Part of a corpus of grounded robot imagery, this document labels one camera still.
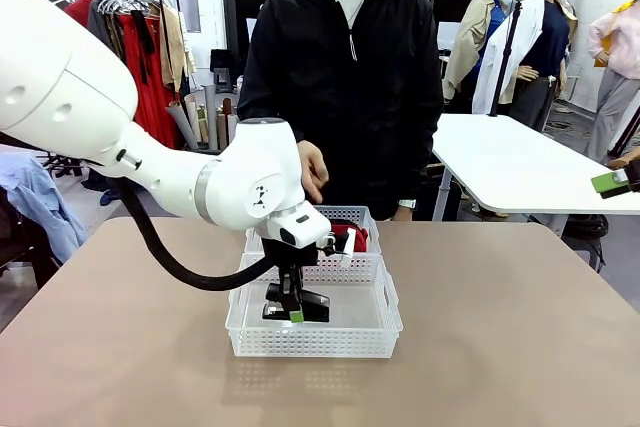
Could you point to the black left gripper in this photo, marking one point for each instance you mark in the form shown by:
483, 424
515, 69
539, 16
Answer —
287, 253

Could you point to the black stapler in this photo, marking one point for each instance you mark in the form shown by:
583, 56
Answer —
315, 308

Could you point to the red zipper pouch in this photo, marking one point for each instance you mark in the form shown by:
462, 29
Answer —
360, 239

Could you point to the person's right forearm black sleeve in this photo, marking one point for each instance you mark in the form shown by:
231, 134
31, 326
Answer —
255, 107

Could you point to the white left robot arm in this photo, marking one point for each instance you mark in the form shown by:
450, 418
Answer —
75, 87

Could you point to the person's left forearm black sleeve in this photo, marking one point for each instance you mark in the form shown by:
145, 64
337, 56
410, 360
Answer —
420, 157

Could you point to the person's right hand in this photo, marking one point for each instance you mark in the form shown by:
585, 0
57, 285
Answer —
312, 167

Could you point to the person's left hand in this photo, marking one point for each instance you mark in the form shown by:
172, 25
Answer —
404, 214

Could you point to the tan shoe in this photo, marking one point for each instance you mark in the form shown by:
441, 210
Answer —
624, 163

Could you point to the white perforated plastic basket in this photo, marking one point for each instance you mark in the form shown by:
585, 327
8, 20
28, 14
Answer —
345, 210
310, 342

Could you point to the grey trousers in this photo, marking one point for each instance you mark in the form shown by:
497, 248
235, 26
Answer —
615, 112

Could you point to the white table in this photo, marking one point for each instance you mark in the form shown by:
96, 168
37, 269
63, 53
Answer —
525, 162

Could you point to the pink jacket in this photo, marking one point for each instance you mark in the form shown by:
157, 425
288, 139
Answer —
617, 37

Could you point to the mannequin in navy top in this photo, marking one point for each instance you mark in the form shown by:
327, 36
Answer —
550, 47

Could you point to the white wristwatch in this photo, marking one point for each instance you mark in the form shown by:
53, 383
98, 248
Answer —
407, 203

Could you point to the white coat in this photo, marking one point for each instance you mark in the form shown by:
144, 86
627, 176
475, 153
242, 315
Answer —
510, 62

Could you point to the black tripod pole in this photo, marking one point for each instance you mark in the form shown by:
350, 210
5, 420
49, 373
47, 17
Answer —
505, 57

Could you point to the white paper roll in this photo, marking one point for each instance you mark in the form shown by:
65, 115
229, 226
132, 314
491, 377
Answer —
232, 129

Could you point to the person in black jacket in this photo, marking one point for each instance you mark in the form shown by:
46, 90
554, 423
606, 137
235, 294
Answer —
360, 122

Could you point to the beige trench coat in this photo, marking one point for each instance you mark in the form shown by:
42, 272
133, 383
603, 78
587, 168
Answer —
467, 42

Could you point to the tall grey cardboard tube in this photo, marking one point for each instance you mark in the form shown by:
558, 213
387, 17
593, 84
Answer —
211, 112

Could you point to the slanted grey paper roll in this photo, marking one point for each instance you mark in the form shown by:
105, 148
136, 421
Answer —
181, 124

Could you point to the beige paper roll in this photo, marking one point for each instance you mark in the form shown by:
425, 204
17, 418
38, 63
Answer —
192, 117

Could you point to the black step stool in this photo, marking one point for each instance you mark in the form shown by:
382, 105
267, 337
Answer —
222, 72

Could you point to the red hanging dress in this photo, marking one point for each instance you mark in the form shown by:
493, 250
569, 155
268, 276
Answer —
150, 87

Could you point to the light blue shirt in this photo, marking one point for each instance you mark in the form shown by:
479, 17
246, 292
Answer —
45, 197

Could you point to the beige hanging garment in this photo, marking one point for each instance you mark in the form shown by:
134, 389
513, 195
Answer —
172, 47

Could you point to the black hanging scarf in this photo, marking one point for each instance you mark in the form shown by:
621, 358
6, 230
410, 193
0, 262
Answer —
145, 42

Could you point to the charcoal hanging jacket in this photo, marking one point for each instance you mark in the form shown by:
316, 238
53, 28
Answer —
102, 27

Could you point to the red hanging jacket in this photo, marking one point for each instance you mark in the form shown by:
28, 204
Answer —
80, 8

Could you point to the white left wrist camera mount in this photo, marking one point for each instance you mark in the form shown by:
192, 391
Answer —
348, 245

